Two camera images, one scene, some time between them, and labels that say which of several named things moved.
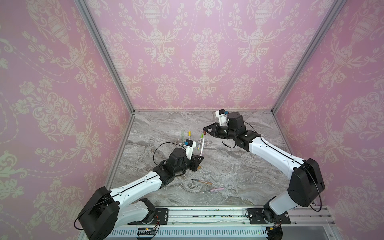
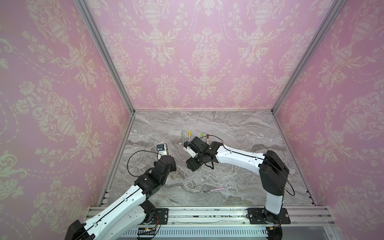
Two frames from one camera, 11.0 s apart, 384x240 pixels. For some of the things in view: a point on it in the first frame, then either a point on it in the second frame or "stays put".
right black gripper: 219,128 to 193,162
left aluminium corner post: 88,16 stays put
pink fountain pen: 213,189 stays put
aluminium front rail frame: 312,216 stays put
